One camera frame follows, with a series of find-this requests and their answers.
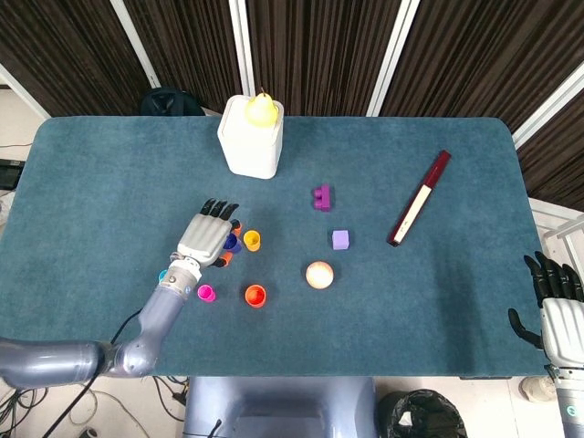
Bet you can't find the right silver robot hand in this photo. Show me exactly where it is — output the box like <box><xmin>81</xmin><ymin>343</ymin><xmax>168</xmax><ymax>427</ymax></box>
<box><xmin>508</xmin><ymin>252</ymin><xmax>584</xmax><ymax>366</ymax></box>

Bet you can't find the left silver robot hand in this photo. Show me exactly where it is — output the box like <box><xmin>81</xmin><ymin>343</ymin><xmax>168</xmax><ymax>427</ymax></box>
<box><xmin>175</xmin><ymin>197</ymin><xmax>243</xmax><ymax>269</ymax></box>

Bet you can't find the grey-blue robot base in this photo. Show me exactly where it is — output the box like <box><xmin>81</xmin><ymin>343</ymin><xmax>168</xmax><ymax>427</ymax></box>
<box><xmin>182</xmin><ymin>376</ymin><xmax>380</xmax><ymax>438</ymax></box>

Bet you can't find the white shoe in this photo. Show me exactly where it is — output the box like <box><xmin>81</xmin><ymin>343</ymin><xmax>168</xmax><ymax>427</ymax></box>
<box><xmin>518</xmin><ymin>376</ymin><xmax>556</xmax><ymax>403</ymax></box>

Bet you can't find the orange plastic cup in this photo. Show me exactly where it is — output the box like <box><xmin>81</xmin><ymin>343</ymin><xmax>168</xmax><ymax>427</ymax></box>
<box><xmin>245</xmin><ymin>284</ymin><xmax>266</xmax><ymax>309</ymax></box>

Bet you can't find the white square container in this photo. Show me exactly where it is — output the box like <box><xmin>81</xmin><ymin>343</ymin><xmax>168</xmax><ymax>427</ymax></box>
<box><xmin>216</xmin><ymin>94</ymin><xmax>286</xmax><ymax>180</ymax></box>

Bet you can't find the white metal rack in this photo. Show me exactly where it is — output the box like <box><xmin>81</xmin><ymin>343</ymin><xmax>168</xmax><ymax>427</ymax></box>
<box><xmin>531</xmin><ymin>198</ymin><xmax>584</xmax><ymax>256</ymax></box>

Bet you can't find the peach foam ball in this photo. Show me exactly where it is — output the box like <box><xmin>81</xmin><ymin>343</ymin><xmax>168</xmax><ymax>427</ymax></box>
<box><xmin>305</xmin><ymin>260</ymin><xmax>335</xmax><ymax>290</ymax></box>

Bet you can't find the purple toy brick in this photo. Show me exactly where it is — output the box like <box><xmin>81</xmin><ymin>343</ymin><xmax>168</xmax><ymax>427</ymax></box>
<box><xmin>312</xmin><ymin>183</ymin><xmax>333</xmax><ymax>213</ymax></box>

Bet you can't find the yellow toy pear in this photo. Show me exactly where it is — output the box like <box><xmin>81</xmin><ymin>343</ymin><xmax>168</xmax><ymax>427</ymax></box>
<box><xmin>245</xmin><ymin>88</ymin><xmax>278</xmax><ymax>127</ymax></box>

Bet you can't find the black backpack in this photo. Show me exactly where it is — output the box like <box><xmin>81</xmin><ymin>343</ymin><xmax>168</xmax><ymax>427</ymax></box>
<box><xmin>140</xmin><ymin>88</ymin><xmax>205</xmax><ymax>118</ymax></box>

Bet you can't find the teal table cloth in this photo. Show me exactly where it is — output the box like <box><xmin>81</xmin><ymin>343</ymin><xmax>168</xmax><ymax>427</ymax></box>
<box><xmin>0</xmin><ymin>116</ymin><xmax>571</xmax><ymax>380</ymax></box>

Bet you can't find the black trash bag bin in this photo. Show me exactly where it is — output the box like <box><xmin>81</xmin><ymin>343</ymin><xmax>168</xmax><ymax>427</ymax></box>
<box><xmin>377</xmin><ymin>388</ymin><xmax>467</xmax><ymax>438</ymax></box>

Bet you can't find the dark red long box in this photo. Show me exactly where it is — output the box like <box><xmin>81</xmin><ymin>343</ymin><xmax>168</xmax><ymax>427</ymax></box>
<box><xmin>387</xmin><ymin>150</ymin><xmax>453</xmax><ymax>248</ymax></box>

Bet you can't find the black floor device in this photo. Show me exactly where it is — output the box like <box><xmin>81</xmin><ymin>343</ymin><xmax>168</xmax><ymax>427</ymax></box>
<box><xmin>0</xmin><ymin>158</ymin><xmax>25</xmax><ymax>191</ymax></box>

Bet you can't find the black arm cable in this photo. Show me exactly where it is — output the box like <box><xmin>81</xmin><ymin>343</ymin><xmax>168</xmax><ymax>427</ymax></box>
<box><xmin>54</xmin><ymin>308</ymin><xmax>143</xmax><ymax>438</ymax></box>

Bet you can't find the black floor cable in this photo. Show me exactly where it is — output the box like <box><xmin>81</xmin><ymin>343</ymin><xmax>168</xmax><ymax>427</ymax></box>
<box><xmin>152</xmin><ymin>376</ymin><xmax>189</xmax><ymax>407</ymax></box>

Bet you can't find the white partition frame post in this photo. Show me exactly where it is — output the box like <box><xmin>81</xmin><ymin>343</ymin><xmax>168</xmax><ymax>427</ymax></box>
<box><xmin>0</xmin><ymin>61</ymin><xmax>50</xmax><ymax>120</ymax></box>
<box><xmin>511</xmin><ymin>68</ymin><xmax>584</xmax><ymax>150</ymax></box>
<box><xmin>227</xmin><ymin>0</ymin><xmax>256</xmax><ymax>98</ymax></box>
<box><xmin>109</xmin><ymin>0</ymin><xmax>162</xmax><ymax>90</ymax></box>
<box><xmin>366</xmin><ymin>0</ymin><xmax>421</xmax><ymax>118</ymax></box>

